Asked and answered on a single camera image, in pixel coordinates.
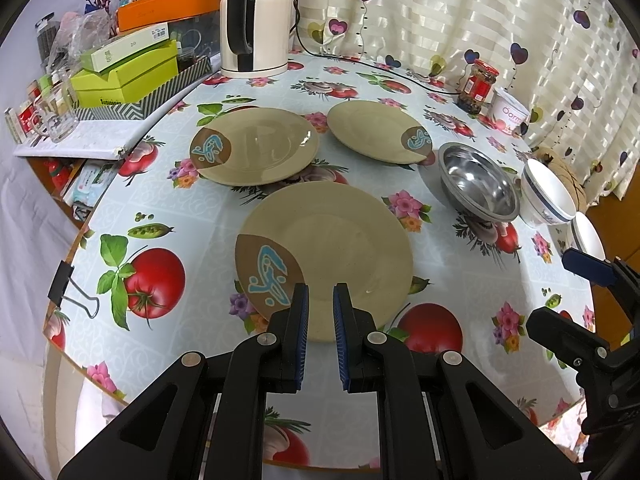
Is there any orange box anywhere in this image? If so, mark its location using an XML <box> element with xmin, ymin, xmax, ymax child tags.
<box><xmin>116</xmin><ymin>0</ymin><xmax>220</xmax><ymax>32</ymax></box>

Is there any heart pattern curtain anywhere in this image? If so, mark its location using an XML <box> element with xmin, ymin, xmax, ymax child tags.
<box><xmin>297</xmin><ymin>0</ymin><xmax>639</xmax><ymax>202</ymax></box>

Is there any lime green box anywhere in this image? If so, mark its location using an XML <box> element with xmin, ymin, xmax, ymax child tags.
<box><xmin>70</xmin><ymin>39</ymin><xmax>178</xmax><ymax>108</ymax></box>

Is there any black binder clip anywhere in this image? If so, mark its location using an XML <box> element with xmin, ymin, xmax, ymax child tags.
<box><xmin>48</xmin><ymin>261</ymin><xmax>100</xmax><ymax>320</ymax></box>

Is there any white bowl blue stripe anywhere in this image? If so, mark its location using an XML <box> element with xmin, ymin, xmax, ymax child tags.
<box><xmin>520</xmin><ymin>159</ymin><xmax>577</xmax><ymax>228</ymax></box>

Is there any beige plate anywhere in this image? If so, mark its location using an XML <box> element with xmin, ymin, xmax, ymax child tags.
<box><xmin>326</xmin><ymin>101</ymin><xmax>433</xmax><ymax>165</ymax></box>
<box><xmin>234</xmin><ymin>181</ymin><xmax>413</xmax><ymax>342</ymax></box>
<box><xmin>189</xmin><ymin>107</ymin><xmax>320</xmax><ymax>186</ymax></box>

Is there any white green flat box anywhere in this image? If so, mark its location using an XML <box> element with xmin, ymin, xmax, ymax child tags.
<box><xmin>80</xmin><ymin>22</ymin><xmax>169</xmax><ymax>73</ymax></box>

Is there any white electric kettle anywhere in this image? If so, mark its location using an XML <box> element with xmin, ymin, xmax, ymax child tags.
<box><xmin>220</xmin><ymin>0</ymin><xmax>293</xmax><ymax>79</ymax></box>

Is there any floral vinyl tablecloth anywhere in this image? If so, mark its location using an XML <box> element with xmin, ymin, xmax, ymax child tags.
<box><xmin>46</xmin><ymin>53</ymin><xmax>594</xmax><ymax>454</ymax></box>

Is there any tan knitted cloth bundle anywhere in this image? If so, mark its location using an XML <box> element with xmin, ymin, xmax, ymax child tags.
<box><xmin>533</xmin><ymin>146</ymin><xmax>588</xmax><ymax>214</ymax></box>

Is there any white side shelf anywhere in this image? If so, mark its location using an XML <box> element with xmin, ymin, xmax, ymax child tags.
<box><xmin>13</xmin><ymin>53</ymin><xmax>220</xmax><ymax>160</ymax></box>

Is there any red lid sauce jar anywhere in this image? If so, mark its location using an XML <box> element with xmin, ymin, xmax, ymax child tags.
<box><xmin>457</xmin><ymin>58</ymin><xmax>500</xmax><ymax>115</ymax></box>

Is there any black power cable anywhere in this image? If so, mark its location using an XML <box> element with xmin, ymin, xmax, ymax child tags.
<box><xmin>293</xmin><ymin>0</ymin><xmax>460</xmax><ymax>97</ymax></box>

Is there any glass mug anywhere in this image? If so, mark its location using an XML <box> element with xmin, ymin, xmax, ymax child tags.
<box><xmin>32</xmin><ymin>82</ymin><xmax>78</xmax><ymax>143</ymax></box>

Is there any stainless steel bowl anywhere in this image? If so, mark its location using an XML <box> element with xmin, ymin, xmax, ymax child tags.
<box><xmin>419</xmin><ymin>142</ymin><xmax>520</xmax><ymax>223</ymax></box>

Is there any chevron pattern tray box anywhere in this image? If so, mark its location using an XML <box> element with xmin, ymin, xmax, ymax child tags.
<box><xmin>74</xmin><ymin>56</ymin><xmax>213</xmax><ymax>120</ymax></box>

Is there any white yogurt tub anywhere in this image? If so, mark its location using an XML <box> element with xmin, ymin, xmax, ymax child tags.
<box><xmin>488</xmin><ymin>88</ymin><xmax>529</xmax><ymax>134</ymax></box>

